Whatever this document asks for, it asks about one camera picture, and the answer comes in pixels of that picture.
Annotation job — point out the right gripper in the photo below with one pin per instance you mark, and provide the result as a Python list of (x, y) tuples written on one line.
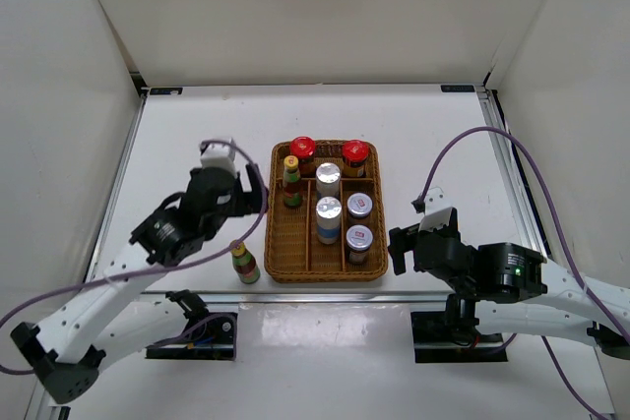
[(400, 242)]

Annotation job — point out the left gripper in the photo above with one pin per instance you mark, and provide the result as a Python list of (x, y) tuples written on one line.
[(254, 202)]

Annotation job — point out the white-lid sauce jar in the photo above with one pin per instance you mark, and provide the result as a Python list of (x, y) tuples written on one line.
[(359, 239), (359, 208)]

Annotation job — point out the yellow-cap sauce bottle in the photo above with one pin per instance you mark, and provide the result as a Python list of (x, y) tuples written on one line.
[(292, 196), (244, 264)]

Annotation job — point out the silver-lid spice shaker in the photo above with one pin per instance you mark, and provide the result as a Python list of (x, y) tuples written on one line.
[(328, 181), (328, 220)]

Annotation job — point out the red-lid sauce jar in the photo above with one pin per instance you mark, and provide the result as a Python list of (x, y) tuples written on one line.
[(354, 155), (304, 148)]

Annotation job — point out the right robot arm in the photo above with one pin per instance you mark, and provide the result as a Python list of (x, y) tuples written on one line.
[(504, 287)]

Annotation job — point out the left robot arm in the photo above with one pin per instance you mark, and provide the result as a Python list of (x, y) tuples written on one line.
[(69, 349)]

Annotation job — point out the brown wicker divided basket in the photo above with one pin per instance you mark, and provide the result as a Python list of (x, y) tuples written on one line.
[(293, 252)]

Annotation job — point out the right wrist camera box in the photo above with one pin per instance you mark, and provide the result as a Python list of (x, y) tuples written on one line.
[(435, 210)]

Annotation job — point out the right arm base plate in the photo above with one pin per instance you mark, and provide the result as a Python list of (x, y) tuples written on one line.
[(435, 343)]

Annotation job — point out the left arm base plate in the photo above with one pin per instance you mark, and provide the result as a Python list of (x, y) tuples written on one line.
[(209, 335)]

